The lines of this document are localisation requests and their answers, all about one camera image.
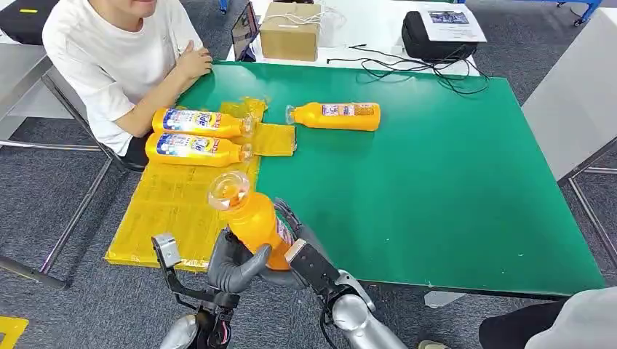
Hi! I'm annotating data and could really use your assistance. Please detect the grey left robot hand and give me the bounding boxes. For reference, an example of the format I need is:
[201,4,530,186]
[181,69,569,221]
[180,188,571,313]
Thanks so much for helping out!
[207,229,274,294]

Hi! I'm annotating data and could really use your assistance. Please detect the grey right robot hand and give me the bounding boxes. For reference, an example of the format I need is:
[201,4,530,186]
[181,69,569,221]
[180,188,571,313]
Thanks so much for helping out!
[260,197,339,291]

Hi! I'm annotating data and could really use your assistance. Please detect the orange drink bottle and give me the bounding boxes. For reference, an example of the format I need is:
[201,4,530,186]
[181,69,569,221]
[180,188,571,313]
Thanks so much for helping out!
[285,101,382,132]
[207,171,296,272]
[144,132,253,169]
[152,106,255,140]

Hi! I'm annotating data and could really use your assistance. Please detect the yellow plastic sheet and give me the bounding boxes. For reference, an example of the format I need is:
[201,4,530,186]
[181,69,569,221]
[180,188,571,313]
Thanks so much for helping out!
[104,96,298,273]

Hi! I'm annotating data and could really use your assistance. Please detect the green table mat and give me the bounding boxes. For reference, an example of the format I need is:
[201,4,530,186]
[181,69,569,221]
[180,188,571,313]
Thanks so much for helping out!
[177,60,607,297]

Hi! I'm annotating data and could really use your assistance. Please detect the brown cardboard box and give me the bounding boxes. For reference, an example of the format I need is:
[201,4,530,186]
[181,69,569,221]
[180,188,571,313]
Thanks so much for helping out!
[259,2,322,63]

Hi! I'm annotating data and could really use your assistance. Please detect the white table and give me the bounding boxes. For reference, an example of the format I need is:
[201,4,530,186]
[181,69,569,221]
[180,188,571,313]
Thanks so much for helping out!
[225,0,483,78]

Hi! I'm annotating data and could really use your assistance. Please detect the black bag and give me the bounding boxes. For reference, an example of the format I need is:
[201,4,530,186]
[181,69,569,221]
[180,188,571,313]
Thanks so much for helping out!
[401,10,479,63]

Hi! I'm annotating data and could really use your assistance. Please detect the yellow floor marker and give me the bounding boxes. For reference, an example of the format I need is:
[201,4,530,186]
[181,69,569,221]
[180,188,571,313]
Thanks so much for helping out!
[0,316,29,349]

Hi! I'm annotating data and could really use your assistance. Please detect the person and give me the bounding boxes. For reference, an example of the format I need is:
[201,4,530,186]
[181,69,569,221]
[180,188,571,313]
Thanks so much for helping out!
[41,0,214,169]
[478,286,617,349]

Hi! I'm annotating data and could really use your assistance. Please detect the printed white paper sheet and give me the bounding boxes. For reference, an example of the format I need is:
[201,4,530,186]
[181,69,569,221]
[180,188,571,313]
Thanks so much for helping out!
[418,4,487,44]

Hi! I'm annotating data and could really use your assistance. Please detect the grey steel table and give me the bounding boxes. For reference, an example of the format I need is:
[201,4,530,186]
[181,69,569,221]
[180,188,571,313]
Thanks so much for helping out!
[0,42,148,291]

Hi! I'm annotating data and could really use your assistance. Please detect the pale grey table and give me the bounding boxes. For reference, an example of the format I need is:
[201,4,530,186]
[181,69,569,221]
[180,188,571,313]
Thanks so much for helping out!
[522,7,617,270]

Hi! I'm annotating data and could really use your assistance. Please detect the black padded seat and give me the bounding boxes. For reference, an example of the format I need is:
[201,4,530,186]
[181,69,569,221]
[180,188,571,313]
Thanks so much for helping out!
[0,0,60,45]

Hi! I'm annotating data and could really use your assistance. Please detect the black camera bracket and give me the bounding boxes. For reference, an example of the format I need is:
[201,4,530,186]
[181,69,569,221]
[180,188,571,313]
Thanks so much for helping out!
[156,262,241,312]

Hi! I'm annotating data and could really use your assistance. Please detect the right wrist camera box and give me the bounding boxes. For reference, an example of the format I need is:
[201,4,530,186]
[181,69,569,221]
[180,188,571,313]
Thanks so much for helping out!
[287,239,342,303]

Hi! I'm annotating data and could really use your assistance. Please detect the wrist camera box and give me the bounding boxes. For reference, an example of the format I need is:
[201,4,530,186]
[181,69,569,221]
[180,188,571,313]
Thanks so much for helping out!
[287,239,342,303]
[151,233,182,269]

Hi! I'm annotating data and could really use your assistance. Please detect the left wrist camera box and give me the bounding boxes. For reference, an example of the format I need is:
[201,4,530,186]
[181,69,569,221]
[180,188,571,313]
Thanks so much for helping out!
[151,233,182,269]

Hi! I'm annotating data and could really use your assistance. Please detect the white cord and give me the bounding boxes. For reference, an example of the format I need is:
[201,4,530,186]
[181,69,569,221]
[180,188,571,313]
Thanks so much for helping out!
[263,4,348,31]

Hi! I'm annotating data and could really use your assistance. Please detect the black cable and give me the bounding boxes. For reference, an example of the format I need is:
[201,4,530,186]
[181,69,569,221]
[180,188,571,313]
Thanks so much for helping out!
[327,44,490,96]

